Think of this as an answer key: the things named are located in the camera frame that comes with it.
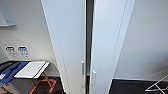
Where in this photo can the dark folded cloth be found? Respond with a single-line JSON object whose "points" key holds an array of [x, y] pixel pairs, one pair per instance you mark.
{"points": [[4, 65]]}

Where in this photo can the blue folded cloth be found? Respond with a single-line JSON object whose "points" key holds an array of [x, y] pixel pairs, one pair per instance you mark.
{"points": [[11, 71]]}

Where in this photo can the white wardrobe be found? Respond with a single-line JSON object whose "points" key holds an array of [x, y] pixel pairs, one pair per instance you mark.
{"points": [[88, 40]]}

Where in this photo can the flat white board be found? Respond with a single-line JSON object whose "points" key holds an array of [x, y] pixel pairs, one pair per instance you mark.
{"points": [[31, 69]]}

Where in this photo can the orange folding frame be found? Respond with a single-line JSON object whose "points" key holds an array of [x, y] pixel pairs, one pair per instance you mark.
{"points": [[45, 83]]}

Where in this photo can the grey wall box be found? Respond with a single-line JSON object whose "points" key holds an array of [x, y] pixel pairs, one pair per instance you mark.
{"points": [[6, 13]]}

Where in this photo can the white wall sign blue print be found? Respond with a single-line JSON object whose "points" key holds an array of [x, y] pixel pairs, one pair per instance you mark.
{"points": [[23, 51], [10, 50]]}

